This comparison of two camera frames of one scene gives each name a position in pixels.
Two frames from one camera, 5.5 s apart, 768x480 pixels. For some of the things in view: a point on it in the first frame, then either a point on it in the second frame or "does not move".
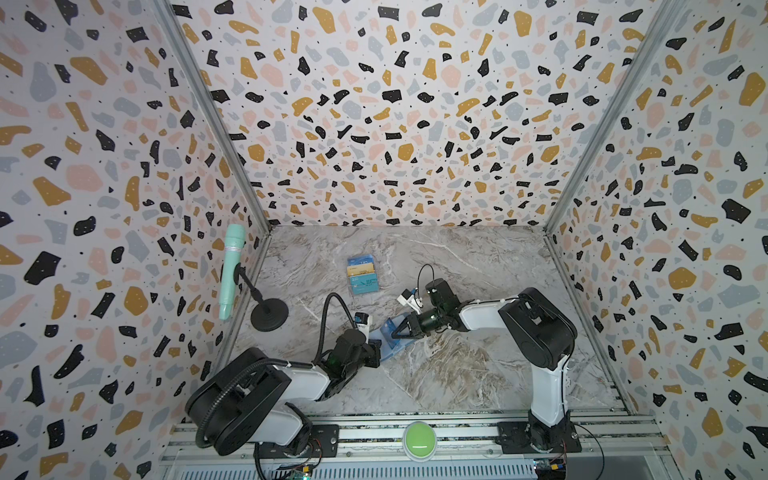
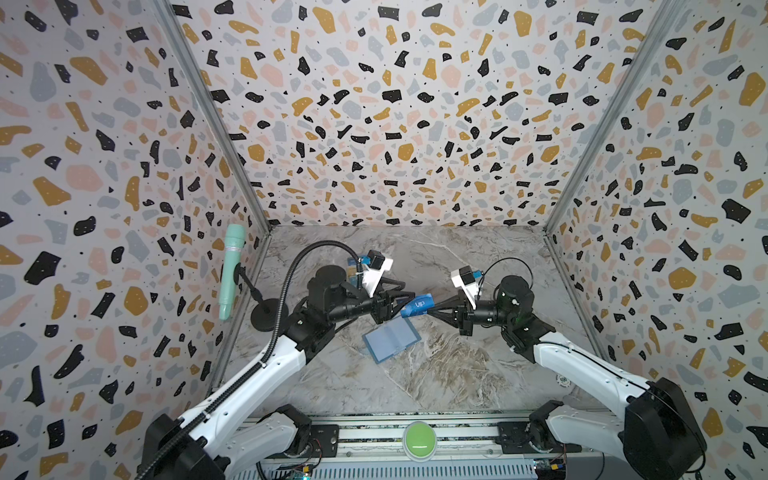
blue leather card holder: x=385 y=349 does not move
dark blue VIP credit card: x=387 y=330 → x=418 y=306
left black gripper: x=374 y=347 → x=387 y=310
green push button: x=419 y=441 does not move
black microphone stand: x=269 y=314 does not move
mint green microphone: x=234 y=242 does not move
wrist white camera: x=407 y=298 → x=463 y=278
